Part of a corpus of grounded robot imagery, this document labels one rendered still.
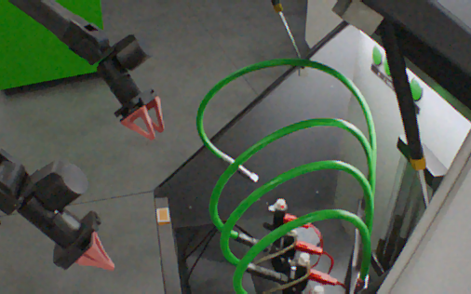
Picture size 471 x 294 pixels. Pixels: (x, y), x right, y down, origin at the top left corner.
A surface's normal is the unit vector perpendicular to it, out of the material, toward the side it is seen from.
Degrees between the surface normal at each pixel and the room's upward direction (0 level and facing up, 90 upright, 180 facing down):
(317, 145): 90
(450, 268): 76
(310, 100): 90
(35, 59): 90
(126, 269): 0
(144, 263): 0
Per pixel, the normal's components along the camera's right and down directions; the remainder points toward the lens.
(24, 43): 0.44, 0.50
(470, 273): -0.94, -0.11
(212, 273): 0.03, -0.84
